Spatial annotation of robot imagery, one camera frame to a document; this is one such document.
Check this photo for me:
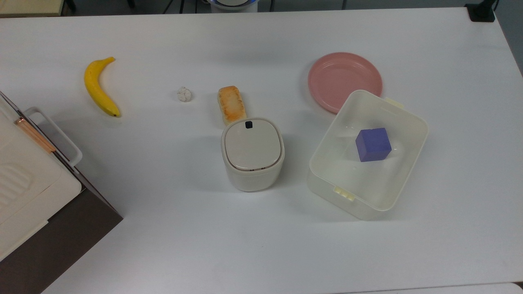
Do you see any dark brown drawer cabinet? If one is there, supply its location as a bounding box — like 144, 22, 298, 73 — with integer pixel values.
0, 91, 123, 294

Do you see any copper door handle strip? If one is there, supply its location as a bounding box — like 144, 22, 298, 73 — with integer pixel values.
14, 117, 56, 153

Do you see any yellow banana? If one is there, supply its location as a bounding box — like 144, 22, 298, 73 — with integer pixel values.
84, 57, 121, 118

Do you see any purple cube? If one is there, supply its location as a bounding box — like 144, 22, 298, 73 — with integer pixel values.
355, 127, 392, 163

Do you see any beige wooden desk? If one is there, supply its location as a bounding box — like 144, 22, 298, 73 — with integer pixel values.
0, 0, 66, 18

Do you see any white drawer handle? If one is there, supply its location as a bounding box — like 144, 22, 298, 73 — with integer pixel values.
23, 107, 83, 167

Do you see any white plastic storage box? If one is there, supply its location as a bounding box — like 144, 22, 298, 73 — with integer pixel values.
307, 89, 429, 221

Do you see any pink plate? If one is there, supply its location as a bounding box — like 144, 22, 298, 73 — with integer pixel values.
308, 52, 383, 114

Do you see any black camera stand clamp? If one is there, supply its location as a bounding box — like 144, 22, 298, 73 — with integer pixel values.
465, 0, 497, 22

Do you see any small beige lidded bin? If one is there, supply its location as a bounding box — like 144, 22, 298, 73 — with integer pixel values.
221, 117, 286, 192

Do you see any toasted bread loaf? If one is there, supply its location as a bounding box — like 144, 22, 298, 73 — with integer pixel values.
217, 85, 248, 126

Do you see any cream toy microwave box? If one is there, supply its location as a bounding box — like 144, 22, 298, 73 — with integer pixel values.
0, 95, 83, 262

